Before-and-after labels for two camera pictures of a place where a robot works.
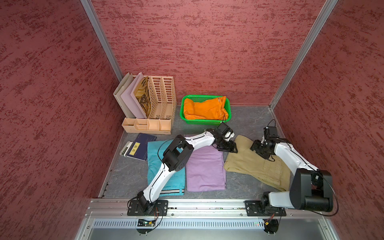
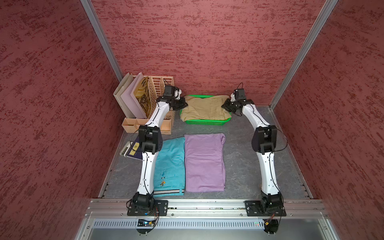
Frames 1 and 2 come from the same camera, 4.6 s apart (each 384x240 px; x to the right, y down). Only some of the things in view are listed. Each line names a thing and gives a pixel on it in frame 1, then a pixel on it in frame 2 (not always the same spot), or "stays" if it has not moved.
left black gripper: [230, 148] → [183, 103]
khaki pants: [273, 172] → [208, 108]
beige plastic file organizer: [162, 104] stays
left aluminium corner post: [107, 48] stays
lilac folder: [129, 101] stays
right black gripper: [254, 146] → [227, 105]
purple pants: [205, 170] stays
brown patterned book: [142, 95] stays
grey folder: [124, 85] stays
